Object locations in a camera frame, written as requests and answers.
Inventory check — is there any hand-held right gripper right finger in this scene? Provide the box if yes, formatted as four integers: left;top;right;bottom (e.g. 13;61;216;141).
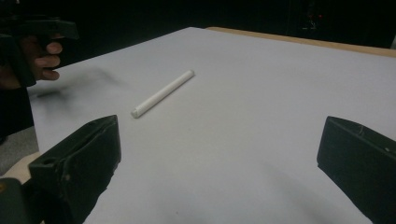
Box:
317;116;396;224

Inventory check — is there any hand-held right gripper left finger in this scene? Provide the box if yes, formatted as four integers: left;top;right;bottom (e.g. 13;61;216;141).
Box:
28;114;122;224

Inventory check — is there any white cylindrical stick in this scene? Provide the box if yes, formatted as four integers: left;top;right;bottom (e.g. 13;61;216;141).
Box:
130;69;195;119

